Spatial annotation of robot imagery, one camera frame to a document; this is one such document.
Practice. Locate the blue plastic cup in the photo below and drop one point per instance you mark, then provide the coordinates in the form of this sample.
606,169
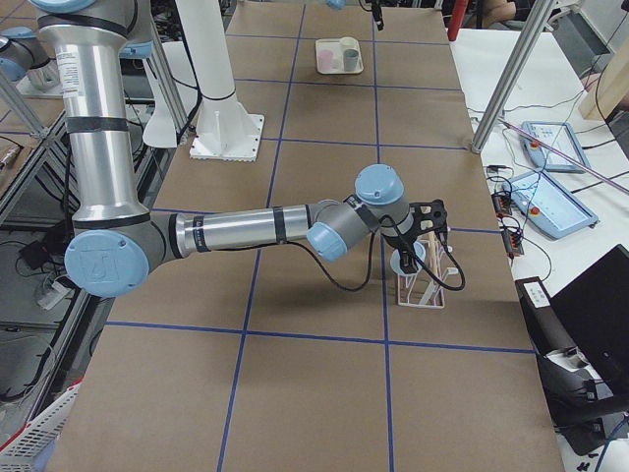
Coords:
406,262

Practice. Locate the grey plastic cup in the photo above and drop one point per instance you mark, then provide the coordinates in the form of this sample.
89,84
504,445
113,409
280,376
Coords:
351,58

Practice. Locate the aluminium frame post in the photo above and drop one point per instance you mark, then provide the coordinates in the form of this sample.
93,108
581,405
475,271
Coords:
516,62

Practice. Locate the white perforated basket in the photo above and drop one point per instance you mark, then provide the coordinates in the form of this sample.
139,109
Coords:
32,446

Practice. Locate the cream plastic tray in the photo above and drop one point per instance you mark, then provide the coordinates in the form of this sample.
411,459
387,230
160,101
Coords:
333,44

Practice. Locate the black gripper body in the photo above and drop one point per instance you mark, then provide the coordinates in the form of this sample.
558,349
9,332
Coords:
377,11
399,243

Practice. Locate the pink plastic cup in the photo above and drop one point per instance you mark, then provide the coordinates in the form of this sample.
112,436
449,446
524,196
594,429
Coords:
324,60

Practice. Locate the pale green plastic cup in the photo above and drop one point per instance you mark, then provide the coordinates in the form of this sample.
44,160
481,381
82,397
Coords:
348,42

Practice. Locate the blue teach pendant far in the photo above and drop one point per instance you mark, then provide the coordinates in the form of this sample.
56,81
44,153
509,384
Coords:
560,136

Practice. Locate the blue teach pendant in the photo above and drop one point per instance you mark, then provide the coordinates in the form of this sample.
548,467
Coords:
554,210
560,136

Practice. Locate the black laptop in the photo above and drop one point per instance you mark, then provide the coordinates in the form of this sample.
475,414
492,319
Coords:
593,309

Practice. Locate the blue teach pendant near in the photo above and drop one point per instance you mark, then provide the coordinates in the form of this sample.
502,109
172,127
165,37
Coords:
554,210

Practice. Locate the red fire extinguisher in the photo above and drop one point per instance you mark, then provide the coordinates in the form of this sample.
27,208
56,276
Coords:
457,17

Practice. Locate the white wire cup rack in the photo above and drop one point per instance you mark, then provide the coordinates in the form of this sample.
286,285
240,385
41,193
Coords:
420,291

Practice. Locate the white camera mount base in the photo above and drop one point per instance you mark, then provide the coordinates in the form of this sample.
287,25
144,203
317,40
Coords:
225,130

